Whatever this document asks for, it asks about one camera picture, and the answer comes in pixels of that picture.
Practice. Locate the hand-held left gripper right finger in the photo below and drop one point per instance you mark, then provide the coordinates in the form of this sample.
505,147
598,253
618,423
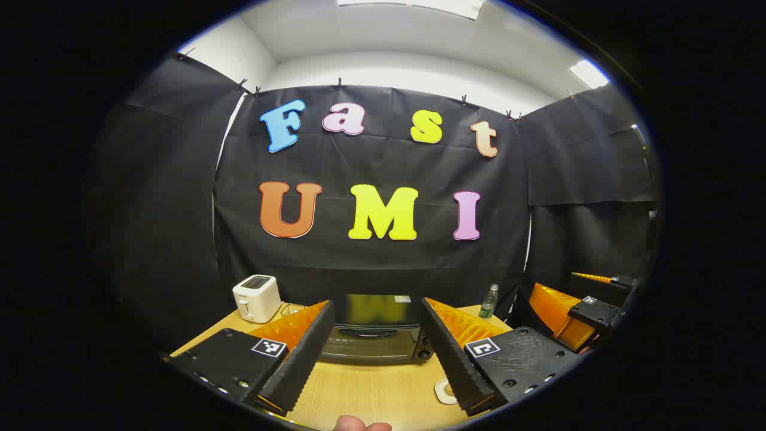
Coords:
450,359

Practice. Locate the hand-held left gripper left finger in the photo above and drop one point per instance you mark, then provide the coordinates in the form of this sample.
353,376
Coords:
302,359

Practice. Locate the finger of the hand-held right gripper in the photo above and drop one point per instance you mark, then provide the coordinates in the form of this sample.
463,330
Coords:
622,282
595,312

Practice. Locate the black electric oven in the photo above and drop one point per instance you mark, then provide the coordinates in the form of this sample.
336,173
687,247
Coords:
374,347

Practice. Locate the small white plate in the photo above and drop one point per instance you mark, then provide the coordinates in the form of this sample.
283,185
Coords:
444,392

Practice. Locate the clear plastic water bottle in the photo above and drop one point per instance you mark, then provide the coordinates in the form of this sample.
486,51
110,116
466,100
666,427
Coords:
488,304

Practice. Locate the white toaster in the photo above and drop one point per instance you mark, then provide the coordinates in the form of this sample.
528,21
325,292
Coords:
257,296

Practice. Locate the black backdrop cloth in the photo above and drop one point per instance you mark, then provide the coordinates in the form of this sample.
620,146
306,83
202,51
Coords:
371,269

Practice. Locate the ceiling light panel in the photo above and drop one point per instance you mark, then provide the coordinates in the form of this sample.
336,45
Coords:
419,5
589,73

